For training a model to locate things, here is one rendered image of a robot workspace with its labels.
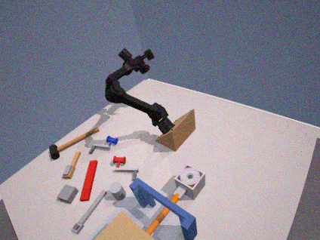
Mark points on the grey metal rod with square end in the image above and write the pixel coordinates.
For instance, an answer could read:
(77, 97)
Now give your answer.
(79, 225)

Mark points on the blue flat bar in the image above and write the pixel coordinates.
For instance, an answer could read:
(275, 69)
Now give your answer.
(168, 202)

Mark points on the black-headed mallet with wooden handle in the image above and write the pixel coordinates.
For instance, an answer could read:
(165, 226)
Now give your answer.
(54, 150)

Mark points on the grey cylinder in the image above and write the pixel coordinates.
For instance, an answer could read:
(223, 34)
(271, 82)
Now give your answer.
(117, 191)

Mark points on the grey crank handle with blue knob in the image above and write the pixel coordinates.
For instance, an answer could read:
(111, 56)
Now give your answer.
(109, 140)

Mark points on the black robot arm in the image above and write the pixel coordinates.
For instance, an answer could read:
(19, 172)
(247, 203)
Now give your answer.
(115, 94)

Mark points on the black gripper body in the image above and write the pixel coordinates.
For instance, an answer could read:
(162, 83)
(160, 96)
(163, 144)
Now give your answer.
(148, 54)

